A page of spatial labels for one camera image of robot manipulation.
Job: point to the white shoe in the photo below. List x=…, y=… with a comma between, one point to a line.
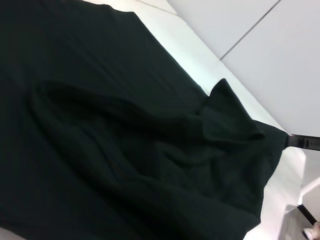
x=313, y=231

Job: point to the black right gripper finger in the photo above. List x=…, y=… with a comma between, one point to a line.
x=305, y=143

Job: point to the black table frame bar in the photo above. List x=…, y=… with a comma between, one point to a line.
x=307, y=215

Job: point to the black shirt with FREE print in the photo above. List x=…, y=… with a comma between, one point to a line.
x=100, y=100

